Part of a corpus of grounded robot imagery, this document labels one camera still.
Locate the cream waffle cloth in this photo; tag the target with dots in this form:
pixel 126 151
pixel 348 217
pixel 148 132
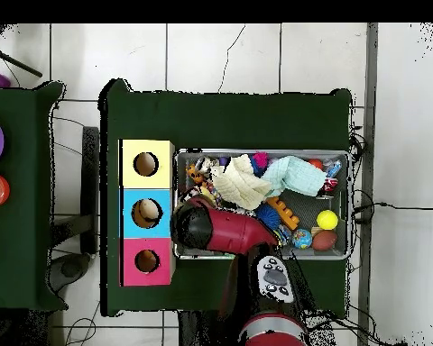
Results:
pixel 241 183

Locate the brown toy football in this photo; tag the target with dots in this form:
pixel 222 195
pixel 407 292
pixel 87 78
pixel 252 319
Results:
pixel 324 240

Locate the orange ball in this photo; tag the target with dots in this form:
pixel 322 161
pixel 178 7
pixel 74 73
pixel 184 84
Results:
pixel 315 164

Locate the mint green cloth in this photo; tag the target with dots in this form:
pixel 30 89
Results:
pixel 303 176

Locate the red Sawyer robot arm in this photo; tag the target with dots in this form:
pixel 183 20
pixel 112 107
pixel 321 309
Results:
pixel 234 230

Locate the black tripod leg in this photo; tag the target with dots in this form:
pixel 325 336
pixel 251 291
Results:
pixel 18 65

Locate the blue globe print ball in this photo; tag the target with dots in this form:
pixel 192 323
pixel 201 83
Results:
pixel 302 238

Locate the dark green tablecloth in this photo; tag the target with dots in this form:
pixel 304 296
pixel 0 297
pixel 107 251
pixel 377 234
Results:
pixel 21 234
pixel 231 122

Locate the grey rounded floor object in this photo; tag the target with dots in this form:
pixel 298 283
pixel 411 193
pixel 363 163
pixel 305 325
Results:
pixel 70 268

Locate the wooden box with three holes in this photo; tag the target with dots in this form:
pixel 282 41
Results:
pixel 158 180

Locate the orange plastic grid tray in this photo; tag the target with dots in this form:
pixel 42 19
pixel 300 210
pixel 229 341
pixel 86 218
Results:
pixel 285 212

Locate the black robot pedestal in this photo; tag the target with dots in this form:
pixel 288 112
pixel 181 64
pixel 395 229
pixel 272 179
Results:
pixel 195 329

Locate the yellow ball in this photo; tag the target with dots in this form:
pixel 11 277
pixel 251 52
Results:
pixel 327 220

